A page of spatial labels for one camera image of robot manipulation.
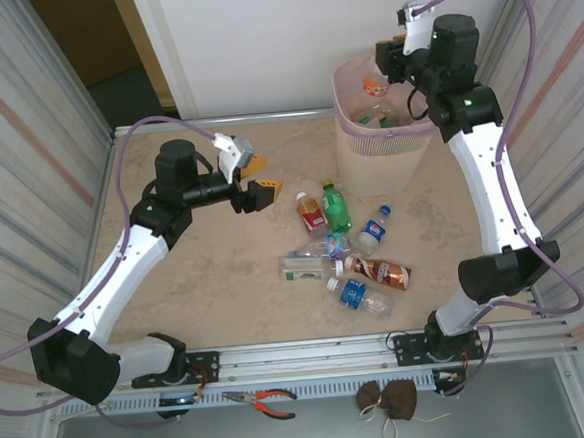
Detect orange label orange cap bottle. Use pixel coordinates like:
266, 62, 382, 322
361, 73, 392, 100

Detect red gold label tea bottle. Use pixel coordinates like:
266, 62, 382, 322
294, 190, 329, 239

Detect clear square base bottle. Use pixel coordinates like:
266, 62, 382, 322
355, 105, 380, 127

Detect green soda bottle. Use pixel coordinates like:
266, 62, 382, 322
318, 177, 354, 237

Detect green label clear bottle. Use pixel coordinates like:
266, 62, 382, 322
278, 252, 346, 285

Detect colourful label clear bottle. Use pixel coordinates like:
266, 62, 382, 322
286, 230, 356, 265

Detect blue cap cola logo bottle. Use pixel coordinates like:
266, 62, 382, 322
350, 204, 396, 258

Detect blue label white cap bottle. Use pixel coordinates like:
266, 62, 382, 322
324, 272, 396, 325

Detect brown coffee drink bottle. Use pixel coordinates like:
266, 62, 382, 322
343, 251, 413, 295

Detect purple plastic bin liner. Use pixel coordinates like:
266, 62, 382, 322
330, 51, 441, 147

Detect beige ribbed waste bin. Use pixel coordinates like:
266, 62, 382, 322
329, 51, 445, 201

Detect small control board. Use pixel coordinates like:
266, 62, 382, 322
156, 393, 203, 421
431, 366, 470, 399

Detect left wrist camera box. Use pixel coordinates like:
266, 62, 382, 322
209, 129, 258, 185

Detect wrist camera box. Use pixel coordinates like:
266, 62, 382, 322
209, 129, 258, 185
395, 0, 437, 56

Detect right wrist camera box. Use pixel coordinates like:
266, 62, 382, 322
395, 0, 437, 56

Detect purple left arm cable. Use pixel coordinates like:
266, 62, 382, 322
0, 111, 237, 438

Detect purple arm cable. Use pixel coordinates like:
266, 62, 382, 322
416, 0, 584, 398
0, 111, 237, 438

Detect aluminium table edge rail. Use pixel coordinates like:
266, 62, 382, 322
112, 106, 340, 138

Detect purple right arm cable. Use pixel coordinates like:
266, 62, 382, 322
416, 0, 584, 398

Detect white door frame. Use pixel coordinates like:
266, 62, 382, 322
128, 0, 201, 125

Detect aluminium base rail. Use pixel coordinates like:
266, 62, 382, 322
33, 314, 582, 398

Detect orange handled pliers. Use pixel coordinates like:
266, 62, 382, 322
221, 385, 300, 425

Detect white slotted cable duct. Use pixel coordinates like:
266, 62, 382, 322
58, 370, 438, 418

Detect brown cloth pouch with string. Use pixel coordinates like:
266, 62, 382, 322
354, 374, 454, 438

